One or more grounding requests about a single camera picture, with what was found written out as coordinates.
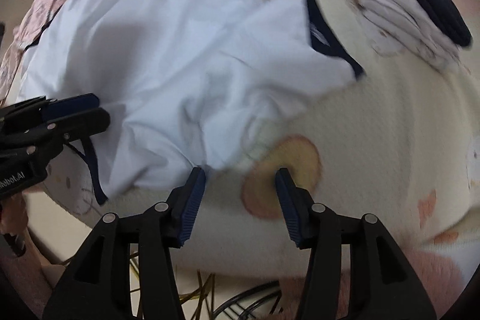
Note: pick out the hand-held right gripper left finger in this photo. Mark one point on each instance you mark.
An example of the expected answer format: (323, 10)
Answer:
(193, 207)

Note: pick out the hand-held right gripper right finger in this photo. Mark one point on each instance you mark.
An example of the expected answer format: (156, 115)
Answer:
(287, 200)

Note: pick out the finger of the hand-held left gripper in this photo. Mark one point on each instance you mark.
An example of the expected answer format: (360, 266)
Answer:
(71, 105)
(82, 125)

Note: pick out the white shirt with navy trim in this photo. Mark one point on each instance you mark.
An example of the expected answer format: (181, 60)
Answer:
(168, 42)

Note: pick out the pink patterned garment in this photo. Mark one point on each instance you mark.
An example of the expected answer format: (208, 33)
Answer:
(41, 5)

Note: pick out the printed cartoon cat blanket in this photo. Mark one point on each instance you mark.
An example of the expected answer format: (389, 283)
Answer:
(375, 136)

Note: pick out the pink fluffy pajamas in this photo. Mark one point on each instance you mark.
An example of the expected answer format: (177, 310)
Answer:
(431, 263)

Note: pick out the folded white garment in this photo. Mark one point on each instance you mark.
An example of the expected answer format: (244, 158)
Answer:
(393, 16)

